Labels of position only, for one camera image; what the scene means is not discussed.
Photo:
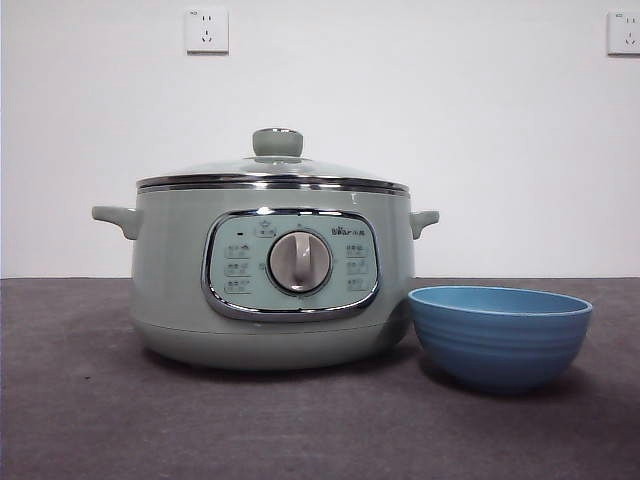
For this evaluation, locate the pale green electric steamer pot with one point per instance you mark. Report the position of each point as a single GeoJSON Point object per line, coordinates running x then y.
{"type": "Point", "coordinates": [165, 280]}

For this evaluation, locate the blue ribbed bowl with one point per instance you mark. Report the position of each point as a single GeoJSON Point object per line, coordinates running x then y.
{"type": "Point", "coordinates": [500, 350]}

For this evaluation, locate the glass lid with green knob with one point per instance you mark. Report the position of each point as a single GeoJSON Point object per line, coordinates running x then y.
{"type": "Point", "coordinates": [278, 142]}

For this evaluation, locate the white wall socket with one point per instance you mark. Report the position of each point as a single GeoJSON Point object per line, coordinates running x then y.
{"type": "Point", "coordinates": [625, 34]}
{"type": "Point", "coordinates": [208, 31]}

